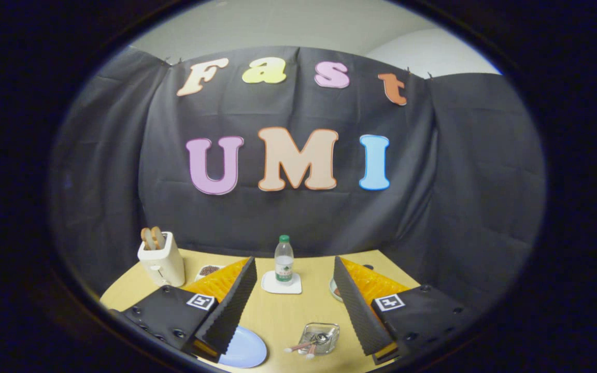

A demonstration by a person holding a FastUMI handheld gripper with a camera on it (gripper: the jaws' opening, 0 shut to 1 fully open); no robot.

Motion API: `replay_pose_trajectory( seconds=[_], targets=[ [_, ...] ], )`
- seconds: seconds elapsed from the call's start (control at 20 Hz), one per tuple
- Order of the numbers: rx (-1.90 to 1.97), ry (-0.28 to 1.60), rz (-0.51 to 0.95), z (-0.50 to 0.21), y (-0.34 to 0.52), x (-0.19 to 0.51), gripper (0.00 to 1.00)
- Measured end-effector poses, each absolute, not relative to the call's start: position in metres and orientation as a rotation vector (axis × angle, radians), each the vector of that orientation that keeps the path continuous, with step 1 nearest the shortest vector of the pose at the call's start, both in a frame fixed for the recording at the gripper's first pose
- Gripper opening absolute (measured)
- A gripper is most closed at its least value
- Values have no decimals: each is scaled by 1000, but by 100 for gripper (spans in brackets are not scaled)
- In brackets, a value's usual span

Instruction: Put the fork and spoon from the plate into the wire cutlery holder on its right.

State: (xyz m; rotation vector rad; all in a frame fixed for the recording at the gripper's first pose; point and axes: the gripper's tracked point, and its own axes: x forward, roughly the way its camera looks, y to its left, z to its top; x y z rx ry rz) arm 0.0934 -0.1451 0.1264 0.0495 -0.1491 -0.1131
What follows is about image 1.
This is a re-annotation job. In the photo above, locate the clear water bottle green cap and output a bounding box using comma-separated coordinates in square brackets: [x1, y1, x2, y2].
[275, 235, 294, 285]

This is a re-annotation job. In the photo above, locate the pale green plate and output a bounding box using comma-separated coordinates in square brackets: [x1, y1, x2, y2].
[329, 264, 377, 302]

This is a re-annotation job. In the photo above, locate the white divided snack dish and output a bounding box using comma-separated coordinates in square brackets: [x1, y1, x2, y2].
[195, 265, 225, 282]

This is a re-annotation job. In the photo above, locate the blue plate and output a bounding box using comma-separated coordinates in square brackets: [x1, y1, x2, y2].
[218, 325, 268, 369]

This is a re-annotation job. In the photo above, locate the black backdrop cloth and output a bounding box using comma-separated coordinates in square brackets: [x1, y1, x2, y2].
[47, 46, 547, 317]

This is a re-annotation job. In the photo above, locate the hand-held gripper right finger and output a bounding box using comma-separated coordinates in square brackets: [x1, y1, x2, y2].
[334, 256, 480, 366]

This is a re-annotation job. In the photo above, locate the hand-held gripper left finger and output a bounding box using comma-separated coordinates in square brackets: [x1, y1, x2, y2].
[120, 256, 258, 363]

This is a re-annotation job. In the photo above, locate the white toaster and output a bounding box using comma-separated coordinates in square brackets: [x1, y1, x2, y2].
[137, 232, 186, 288]

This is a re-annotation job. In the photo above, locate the metal wire cutlery basket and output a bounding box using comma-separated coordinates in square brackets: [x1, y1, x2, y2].
[298, 322, 340, 356]

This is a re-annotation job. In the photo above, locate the fork with red checked handle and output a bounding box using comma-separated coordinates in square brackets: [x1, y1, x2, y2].
[305, 338, 326, 360]

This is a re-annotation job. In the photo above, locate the white coaster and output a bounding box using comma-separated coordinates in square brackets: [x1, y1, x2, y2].
[261, 270, 302, 295]

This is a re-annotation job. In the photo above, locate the spoon with red checked handle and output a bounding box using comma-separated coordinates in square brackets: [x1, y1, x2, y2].
[284, 334, 330, 354]

